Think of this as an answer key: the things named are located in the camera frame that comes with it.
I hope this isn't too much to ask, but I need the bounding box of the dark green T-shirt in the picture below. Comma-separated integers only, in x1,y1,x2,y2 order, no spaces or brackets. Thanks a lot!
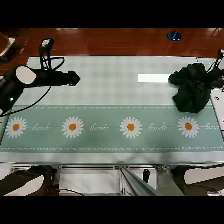
167,62,218,114

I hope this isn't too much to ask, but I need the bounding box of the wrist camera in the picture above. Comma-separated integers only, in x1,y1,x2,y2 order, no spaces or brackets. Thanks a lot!
213,48,224,72
38,37,55,71

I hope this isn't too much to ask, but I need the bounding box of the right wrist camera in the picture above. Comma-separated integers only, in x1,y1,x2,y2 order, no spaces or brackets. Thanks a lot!
213,48,224,72

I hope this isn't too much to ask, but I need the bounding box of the silver frame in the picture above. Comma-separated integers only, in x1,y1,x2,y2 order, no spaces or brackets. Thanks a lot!
0,161,224,197

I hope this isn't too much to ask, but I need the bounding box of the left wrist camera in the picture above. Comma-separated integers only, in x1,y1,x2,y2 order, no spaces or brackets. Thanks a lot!
38,37,55,71

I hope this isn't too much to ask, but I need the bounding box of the blue round object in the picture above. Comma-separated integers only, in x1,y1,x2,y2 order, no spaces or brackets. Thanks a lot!
167,30,183,42

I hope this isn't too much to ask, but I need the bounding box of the black cable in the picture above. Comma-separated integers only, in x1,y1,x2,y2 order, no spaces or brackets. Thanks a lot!
57,188,87,197
0,56,66,118

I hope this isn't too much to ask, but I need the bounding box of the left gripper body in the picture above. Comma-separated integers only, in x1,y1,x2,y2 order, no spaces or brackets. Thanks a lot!
49,69,81,87

